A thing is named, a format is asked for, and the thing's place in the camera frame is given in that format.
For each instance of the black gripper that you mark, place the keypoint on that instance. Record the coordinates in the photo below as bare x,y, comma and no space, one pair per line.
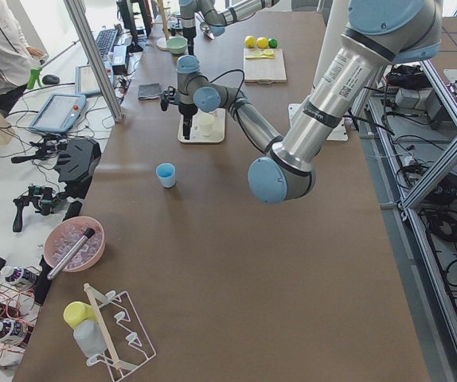
187,110
190,35

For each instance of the cream plastic cup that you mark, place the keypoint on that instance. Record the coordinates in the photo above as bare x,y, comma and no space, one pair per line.
205,123

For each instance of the blue plastic cup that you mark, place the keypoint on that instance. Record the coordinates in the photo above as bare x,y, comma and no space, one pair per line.
166,174

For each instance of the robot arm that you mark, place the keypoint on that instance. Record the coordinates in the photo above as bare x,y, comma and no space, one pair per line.
217,21
377,34

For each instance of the beige rabbit tray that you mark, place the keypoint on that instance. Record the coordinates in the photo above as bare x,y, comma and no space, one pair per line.
217,136

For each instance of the green bowl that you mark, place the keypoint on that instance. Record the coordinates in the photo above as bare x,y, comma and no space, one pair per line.
177,45

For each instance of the wooden glass stand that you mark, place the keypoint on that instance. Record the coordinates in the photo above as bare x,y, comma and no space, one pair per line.
162,37

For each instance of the grey folded cloth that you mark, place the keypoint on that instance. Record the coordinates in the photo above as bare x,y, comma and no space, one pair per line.
149,91

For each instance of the yellow plastic knife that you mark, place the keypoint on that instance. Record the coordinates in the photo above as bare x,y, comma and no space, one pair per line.
258,57

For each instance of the yellow lemon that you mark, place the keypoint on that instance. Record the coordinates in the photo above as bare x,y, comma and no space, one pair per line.
250,41
262,42

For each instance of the wooden cutting board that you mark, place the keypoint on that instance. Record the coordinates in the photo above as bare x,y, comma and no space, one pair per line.
268,71

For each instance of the green lime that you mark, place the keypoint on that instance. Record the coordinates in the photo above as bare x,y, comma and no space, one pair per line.
272,43

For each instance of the black keyboard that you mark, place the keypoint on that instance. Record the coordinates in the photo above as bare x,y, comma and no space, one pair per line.
105,40

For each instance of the blue teach pendant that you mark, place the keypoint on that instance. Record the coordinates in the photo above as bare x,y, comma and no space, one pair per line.
86,82
59,114

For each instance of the metal muddler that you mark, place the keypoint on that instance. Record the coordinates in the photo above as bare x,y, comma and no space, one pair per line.
88,234

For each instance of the person in white hoodie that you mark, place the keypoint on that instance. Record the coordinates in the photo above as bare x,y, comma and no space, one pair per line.
17,60

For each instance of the yellow cap bottle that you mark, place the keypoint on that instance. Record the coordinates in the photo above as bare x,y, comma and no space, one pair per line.
86,330

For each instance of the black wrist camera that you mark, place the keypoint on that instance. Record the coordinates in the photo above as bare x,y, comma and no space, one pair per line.
168,97

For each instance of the white wire rack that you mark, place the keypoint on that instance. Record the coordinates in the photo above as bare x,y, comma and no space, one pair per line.
129,346

